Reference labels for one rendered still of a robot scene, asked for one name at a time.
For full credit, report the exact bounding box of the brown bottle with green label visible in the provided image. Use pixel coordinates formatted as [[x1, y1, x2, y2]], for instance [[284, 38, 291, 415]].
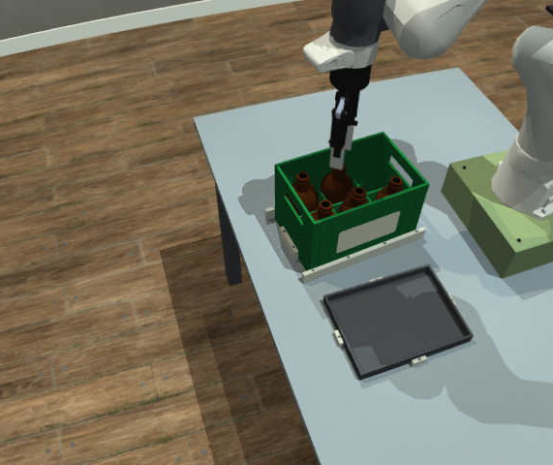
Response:
[[339, 187, 369, 213]]

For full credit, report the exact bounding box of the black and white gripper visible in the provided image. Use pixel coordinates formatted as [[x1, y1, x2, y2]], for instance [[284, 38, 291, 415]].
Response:
[[328, 64, 372, 170]]

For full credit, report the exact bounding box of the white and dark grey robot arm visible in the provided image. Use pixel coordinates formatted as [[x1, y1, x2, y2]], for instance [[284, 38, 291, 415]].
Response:
[[303, 0, 553, 220]]

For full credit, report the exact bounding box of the green crate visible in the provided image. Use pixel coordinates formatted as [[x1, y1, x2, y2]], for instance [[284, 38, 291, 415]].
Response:
[[275, 132, 429, 271]]

